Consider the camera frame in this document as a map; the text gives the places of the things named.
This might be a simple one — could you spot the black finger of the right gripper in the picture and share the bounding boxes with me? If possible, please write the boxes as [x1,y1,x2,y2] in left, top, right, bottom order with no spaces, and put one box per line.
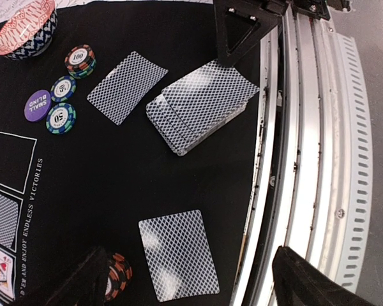
[213,0,289,66]

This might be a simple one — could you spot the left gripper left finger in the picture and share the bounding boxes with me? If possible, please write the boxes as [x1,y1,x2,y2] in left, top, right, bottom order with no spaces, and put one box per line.
[46,246,109,305]

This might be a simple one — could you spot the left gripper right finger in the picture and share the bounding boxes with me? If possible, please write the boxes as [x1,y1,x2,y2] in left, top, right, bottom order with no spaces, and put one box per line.
[272,246,371,306]

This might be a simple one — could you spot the red black chip stack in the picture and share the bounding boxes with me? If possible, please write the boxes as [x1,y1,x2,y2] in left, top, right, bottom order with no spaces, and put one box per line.
[104,252,133,302]

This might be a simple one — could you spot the queen face card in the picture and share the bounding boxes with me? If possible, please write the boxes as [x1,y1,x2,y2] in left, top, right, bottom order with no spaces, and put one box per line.
[0,249,14,301]

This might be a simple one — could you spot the dealt cards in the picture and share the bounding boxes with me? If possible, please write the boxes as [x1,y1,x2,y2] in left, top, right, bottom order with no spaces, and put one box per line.
[87,51,169,126]
[138,210,220,302]

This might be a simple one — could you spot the blue playing card deck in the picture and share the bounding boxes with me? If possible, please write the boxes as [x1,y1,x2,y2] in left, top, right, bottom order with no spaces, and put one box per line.
[146,59,260,156]

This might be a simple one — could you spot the face down burn card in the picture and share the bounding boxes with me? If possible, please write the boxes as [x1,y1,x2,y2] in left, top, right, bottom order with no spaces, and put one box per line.
[0,194,19,248]

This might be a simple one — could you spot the blue green poker chip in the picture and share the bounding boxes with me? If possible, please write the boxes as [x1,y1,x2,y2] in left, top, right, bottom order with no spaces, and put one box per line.
[64,44,96,79]

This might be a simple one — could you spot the blue fifty poker chip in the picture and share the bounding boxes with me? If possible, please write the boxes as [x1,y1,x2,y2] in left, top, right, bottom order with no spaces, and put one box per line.
[50,75,76,103]

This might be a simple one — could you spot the purple small blind button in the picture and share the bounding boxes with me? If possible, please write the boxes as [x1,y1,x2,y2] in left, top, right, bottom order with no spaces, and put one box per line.
[24,89,52,122]

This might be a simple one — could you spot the black poker felt mat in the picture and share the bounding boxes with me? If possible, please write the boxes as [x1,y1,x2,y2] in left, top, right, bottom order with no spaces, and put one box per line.
[0,2,259,305]

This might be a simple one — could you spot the red patterned bowl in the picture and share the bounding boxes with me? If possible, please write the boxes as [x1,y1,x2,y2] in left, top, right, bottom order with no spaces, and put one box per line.
[0,1,58,61]

